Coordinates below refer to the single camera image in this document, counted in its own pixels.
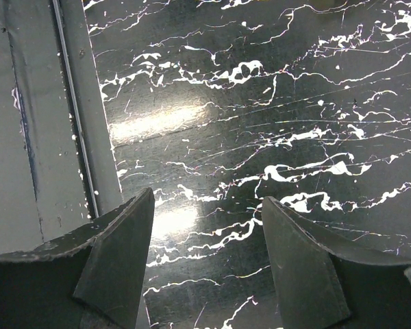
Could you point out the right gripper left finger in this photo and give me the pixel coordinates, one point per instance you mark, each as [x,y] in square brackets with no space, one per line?
[91,277]

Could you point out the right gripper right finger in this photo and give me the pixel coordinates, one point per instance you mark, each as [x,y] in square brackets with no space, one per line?
[323,280]

